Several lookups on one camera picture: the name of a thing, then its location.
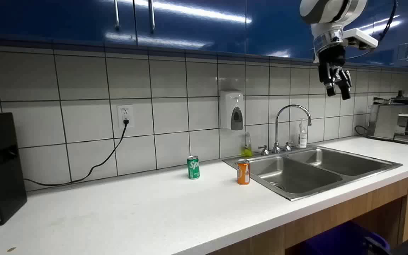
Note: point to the green dish soap bottle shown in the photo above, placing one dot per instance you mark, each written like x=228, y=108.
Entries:
x=246, y=151

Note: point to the black coffee maker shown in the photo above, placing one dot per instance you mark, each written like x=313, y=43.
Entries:
x=3, y=165

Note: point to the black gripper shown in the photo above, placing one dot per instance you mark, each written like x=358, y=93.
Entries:
x=331, y=56

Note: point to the white wall soap dispenser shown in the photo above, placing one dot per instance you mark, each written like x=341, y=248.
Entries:
x=231, y=111

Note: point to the stainless steel double sink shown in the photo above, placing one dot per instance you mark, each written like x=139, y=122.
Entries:
x=307, y=172

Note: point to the clear pump sanitizer bottle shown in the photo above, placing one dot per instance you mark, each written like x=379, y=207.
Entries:
x=302, y=138

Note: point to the white wall power outlet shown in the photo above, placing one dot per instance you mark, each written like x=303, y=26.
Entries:
x=124, y=114

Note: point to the silver espresso machine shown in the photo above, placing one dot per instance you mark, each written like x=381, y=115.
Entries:
x=388, y=121

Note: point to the chrome gooseneck faucet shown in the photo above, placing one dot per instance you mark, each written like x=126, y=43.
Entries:
x=277, y=128

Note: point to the orange soda can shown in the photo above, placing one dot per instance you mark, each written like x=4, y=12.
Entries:
x=242, y=173

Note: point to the green soda can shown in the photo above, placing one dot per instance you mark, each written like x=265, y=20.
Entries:
x=192, y=168

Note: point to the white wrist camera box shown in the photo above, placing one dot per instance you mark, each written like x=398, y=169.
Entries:
x=360, y=39

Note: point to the dark blue bin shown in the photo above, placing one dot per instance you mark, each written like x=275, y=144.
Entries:
x=336, y=241

